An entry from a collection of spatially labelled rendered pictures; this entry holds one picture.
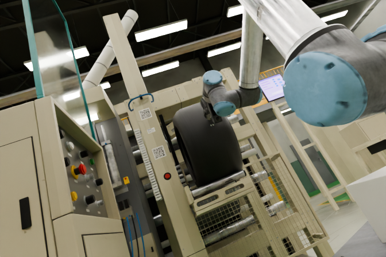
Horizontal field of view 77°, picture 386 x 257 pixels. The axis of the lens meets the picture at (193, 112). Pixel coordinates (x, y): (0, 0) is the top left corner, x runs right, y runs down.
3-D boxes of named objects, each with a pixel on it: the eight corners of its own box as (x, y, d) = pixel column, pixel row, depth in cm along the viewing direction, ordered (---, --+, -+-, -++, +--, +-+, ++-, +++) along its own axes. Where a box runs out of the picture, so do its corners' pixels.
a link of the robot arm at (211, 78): (207, 86, 108) (199, 70, 113) (206, 102, 119) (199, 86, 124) (227, 81, 110) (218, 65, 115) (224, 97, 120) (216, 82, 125)
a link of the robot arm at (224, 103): (243, 102, 106) (231, 82, 112) (219, 108, 102) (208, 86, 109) (237, 115, 113) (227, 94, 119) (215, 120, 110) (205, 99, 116)
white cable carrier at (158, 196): (156, 201, 142) (133, 129, 161) (157, 201, 147) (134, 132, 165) (163, 197, 143) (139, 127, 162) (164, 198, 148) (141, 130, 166)
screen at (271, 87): (269, 101, 512) (256, 81, 533) (267, 102, 517) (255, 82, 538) (293, 93, 524) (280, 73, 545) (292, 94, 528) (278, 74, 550)
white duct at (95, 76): (62, 108, 195) (126, 7, 245) (69, 115, 206) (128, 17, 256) (76, 112, 193) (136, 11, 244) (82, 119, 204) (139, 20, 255)
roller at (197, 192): (190, 197, 141) (192, 200, 136) (188, 190, 140) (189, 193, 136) (244, 175, 147) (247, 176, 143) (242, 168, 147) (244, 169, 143)
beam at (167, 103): (154, 111, 194) (148, 96, 200) (157, 123, 217) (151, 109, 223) (222, 88, 206) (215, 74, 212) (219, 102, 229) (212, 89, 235)
